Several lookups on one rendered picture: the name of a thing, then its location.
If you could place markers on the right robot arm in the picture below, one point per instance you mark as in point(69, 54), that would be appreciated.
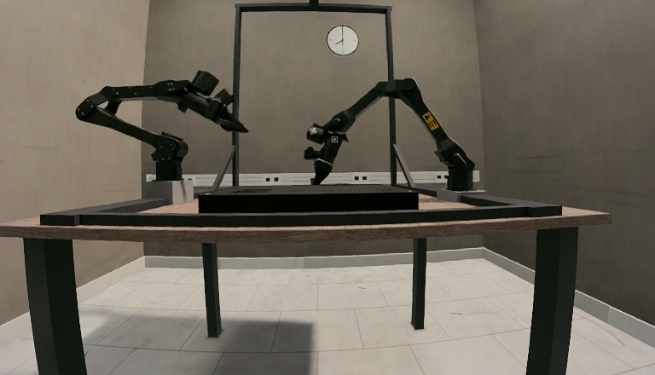
point(168, 147)

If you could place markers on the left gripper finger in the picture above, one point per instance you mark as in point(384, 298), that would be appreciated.
point(320, 176)

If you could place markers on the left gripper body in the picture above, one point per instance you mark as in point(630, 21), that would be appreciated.
point(328, 154)

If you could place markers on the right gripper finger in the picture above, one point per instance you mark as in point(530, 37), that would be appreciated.
point(224, 117)
point(237, 129)

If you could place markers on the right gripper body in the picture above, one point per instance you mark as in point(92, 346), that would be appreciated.
point(213, 109)

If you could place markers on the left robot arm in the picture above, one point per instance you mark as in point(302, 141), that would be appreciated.
point(409, 92)

